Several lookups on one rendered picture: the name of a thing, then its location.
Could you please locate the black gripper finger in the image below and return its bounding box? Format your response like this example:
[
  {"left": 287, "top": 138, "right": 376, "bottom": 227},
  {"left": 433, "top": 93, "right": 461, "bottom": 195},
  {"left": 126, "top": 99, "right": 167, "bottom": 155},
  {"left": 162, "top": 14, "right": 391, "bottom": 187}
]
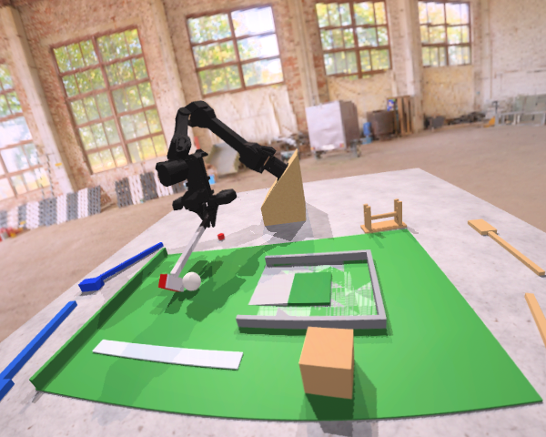
[
  {"left": 204, "top": 204, "right": 219, "bottom": 228},
  {"left": 189, "top": 202, "right": 210, "bottom": 228}
]

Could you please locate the green putting mat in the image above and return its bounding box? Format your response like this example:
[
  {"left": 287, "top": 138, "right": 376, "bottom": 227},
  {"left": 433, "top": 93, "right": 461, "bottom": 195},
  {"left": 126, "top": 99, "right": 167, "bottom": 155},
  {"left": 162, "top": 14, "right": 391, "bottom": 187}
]
[{"left": 41, "top": 229, "right": 543, "bottom": 422}]

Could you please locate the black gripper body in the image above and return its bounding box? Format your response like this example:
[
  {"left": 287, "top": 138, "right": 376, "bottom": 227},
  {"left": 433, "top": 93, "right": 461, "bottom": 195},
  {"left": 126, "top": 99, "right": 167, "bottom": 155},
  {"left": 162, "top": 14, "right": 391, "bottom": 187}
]
[{"left": 172, "top": 174, "right": 237, "bottom": 210}]

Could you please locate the white golf ball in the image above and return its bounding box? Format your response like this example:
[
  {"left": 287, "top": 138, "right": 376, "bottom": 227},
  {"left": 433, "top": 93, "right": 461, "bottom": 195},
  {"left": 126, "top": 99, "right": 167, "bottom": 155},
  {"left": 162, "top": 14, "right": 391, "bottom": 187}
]
[{"left": 182, "top": 272, "right": 201, "bottom": 290}]

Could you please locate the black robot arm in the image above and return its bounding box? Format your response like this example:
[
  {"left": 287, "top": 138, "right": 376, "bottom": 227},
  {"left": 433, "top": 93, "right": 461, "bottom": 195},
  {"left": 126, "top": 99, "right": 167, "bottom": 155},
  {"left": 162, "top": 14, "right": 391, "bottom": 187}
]
[{"left": 155, "top": 100, "right": 289, "bottom": 209}]

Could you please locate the white flat strip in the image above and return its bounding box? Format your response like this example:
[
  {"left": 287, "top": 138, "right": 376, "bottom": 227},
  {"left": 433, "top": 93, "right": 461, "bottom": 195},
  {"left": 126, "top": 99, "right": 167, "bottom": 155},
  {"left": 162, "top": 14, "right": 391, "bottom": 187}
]
[{"left": 93, "top": 340, "right": 243, "bottom": 370}]

